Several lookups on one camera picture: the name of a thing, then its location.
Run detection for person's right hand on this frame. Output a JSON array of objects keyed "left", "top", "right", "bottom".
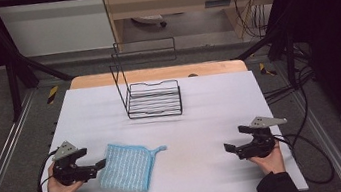
[{"left": 247, "top": 142, "right": 287, "bottom": 178}]

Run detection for yellow black tape marker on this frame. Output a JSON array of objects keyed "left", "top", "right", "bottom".
[
  {"left": 44, "top": 85, "right": 61, "bottom": 105},
  {"left": 258, "top": 60, "right": 278, "bottom": 78}
]

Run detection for white cabinet panel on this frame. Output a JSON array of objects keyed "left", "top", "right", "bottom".
[{"left": 0, "top": 0, "right": 117, "bottom": 64}]

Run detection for blue knitted dish cloth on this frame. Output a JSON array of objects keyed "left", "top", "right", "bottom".
[{"left": 93, "top": 135, "right": 174, "bottom": 192}]

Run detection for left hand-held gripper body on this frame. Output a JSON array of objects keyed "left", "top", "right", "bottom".
[{"left": 48, "top": 138, "right": 88, "bottom": 188}]

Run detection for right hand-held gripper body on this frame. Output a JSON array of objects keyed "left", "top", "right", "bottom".
[{"left": 241, "top": 112, "right": 293, "bottom": 161}]

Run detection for black wire rack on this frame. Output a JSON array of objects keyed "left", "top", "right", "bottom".
[{"left": 106, "top": 34, "right": 186, "bottom": 125}]

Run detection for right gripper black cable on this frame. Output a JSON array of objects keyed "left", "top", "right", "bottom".
[{"left": 273, "top": 126, "right": 337, "bottom": 191}]

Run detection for white chair base with caster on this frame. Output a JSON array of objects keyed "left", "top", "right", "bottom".
[{"left": 131, "top": 12, "right": 169, "bottom": 32}]

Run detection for hanging desk cables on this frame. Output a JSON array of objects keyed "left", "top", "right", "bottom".
[{"left": 233, "top": 0, "right": 273, "bottom": 41}]

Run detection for person's left hand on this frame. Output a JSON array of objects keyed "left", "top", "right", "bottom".
[{"left": 45, "top": 168, "right": 87, "bottom": 192}]

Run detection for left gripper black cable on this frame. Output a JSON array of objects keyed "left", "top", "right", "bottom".
[{"left": 31, "top": 148, "right": 66, "bottom": 192}]

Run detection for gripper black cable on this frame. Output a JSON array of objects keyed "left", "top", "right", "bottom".
[
  {"left": 31, "top": 148, "right": 66, "bottom": 192},
  {"left": 273, "top": 126, "right": 337, "bottom": 191}
]

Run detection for bundle of black floor cables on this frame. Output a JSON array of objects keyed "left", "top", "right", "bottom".
[{"left": 257, "top": 40, "right": 320, "bottom": 107}]

